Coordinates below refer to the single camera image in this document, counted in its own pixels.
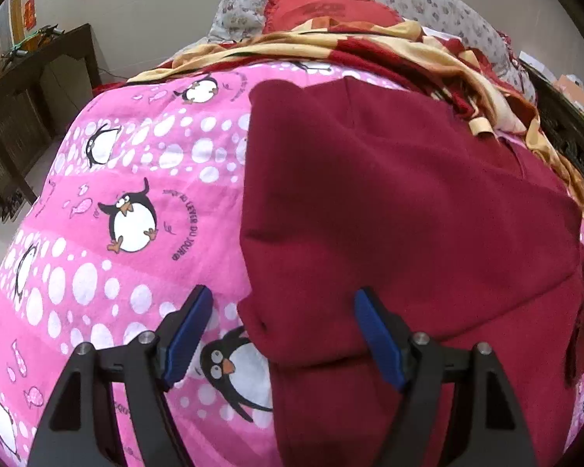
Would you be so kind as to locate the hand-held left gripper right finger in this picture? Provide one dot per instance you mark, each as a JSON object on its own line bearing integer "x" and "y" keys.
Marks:
{"x": 377, "y": 335}

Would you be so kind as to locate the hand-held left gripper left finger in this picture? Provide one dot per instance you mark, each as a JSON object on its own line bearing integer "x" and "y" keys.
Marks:
{"x": 187, "y": 333}

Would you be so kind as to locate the dark red garment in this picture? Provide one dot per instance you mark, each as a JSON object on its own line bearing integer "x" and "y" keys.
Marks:
{"x": 394, "y": 214}

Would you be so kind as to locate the pink penguin print blanket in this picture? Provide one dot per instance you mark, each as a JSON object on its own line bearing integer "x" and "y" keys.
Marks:
{"x": 126, "y": 155}

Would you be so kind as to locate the dark wooden cabinet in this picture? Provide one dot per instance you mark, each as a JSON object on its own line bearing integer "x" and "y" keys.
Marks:
{"x": 19, "y": 112}

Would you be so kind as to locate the dark carved wooden headboard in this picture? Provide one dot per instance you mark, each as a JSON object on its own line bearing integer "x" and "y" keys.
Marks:
{"x": 572, "y": 131}

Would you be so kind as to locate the yellow and red patterned blanket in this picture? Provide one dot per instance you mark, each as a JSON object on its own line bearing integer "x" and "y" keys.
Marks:
{"x": 418, "y": 53}

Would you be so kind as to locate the pile of boxes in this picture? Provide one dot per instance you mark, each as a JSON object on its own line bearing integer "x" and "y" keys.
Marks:
{"x": 581, "y": 95}

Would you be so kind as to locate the red frilled pillow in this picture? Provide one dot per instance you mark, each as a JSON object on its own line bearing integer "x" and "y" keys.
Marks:
{"x": 321, "y": 7}

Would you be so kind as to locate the red wall poster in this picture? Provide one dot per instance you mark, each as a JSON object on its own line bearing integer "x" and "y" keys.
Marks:
{"x": 29, "y": 12}

